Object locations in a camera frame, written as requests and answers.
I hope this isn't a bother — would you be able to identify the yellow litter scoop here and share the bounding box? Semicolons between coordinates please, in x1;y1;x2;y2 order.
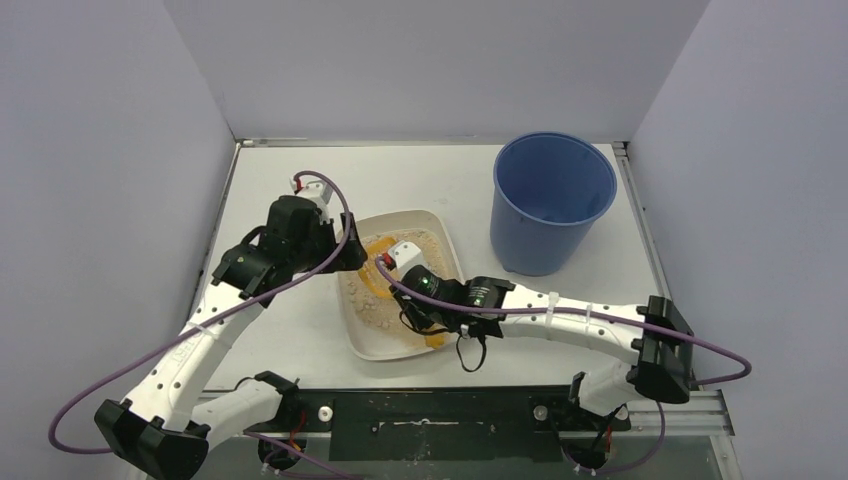
356;236;458;350

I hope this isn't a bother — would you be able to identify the white litter box tray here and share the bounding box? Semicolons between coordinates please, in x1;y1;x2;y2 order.
338;210;464;361

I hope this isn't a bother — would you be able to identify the blue plastic bucket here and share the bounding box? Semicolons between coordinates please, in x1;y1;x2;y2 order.
489;132;618;277

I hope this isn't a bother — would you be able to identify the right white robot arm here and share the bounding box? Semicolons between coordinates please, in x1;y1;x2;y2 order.
389;265;692;470

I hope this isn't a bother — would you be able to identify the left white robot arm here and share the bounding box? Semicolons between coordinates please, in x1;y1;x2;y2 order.
95;193;366;479

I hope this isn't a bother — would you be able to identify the beige cat litter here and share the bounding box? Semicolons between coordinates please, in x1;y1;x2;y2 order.
339;229;449;344

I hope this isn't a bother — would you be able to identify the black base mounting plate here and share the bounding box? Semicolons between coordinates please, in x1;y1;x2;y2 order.
255;386;631;462

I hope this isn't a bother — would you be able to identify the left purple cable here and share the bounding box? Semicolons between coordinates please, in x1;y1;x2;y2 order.
47;170;352;456

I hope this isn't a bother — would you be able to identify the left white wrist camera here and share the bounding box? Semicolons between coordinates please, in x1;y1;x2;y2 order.
290;177;333;224

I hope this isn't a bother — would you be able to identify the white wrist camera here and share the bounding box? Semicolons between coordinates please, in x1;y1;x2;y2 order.
382;241;426;281
290;177;333;224

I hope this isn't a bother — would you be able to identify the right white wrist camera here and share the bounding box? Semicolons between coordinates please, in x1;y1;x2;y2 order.
382;241;426;281

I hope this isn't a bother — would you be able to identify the aluminium table frame rail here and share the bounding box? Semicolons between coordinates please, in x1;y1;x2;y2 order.
612;141;733;437

